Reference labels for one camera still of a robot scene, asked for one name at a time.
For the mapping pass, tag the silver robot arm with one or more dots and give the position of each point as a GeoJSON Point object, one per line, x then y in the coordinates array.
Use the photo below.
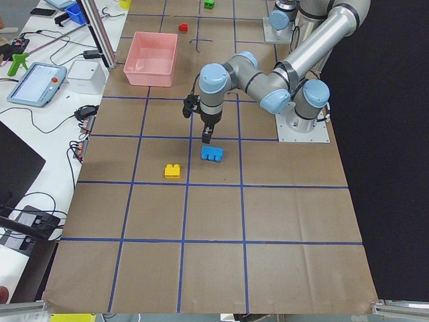
{"type": "Point", "coordinates": [284, 13]}
{"type": "Point", "coordinates": [314, 29]}

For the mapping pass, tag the blue toy block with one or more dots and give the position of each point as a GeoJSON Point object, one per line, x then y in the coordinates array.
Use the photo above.
{"type": "Point", "coordinates": [211, 153]}

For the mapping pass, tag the red toy block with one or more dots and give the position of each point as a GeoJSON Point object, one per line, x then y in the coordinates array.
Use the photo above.
{"type": "Point", "coordinates": [183, 27]}

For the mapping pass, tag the green handled reacher grabber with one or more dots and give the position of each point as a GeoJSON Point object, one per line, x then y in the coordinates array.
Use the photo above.
{"type": "Point", "coordinates": [20, 59]}

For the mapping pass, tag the blue plastic bin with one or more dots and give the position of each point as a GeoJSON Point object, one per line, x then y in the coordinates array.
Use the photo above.
{"type": "Point", "coordinates": [75, 14]}

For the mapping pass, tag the teach pendant tablet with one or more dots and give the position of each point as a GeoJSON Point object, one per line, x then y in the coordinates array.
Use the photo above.
{"type": "Point", "coordinates": [38, 85]}

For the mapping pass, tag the black phone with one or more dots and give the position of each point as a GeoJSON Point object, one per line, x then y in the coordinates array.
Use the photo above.
{"type": "Point", "coordinates": [43, 12]}

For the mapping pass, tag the white square box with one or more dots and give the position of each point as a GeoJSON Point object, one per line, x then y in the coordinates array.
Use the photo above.
{"type": "Point", "coordinates": [86, 77]}

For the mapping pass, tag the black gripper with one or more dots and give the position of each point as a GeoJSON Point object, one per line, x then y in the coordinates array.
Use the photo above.
{"type": "Point", "coordinates": [210, 119]}

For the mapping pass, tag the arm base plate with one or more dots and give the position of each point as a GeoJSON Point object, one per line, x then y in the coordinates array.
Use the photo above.
{"type": "Point", "coordinates": [273, 36]}
{"type": "Point", "coordinates": [293, 129]}

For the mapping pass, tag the green toy block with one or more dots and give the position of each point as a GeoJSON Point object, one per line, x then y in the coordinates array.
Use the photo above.
{"type": "Point", "coordinates": [209, 4]}

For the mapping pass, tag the yellow toy block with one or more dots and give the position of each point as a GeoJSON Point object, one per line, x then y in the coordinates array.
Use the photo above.
{"type": "Point", "coordinates": [172, 171]}

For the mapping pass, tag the aluminium frame post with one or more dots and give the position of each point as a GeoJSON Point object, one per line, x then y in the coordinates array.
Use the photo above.
{"type": "Point", "coordinates": [98, 32]}

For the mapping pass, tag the brown paper table cover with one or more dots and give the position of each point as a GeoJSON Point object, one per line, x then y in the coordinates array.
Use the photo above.
{"type": "Point", "coordinates": [269, 229]}

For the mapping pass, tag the black power adapter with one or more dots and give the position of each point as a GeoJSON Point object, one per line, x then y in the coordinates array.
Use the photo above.
{"type": "Point", "coordinates": [91, 54]}

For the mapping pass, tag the pink plastic box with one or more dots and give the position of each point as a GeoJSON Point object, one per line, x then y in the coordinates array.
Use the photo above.
{"type": "Point", "coordinates": [151, 59]}

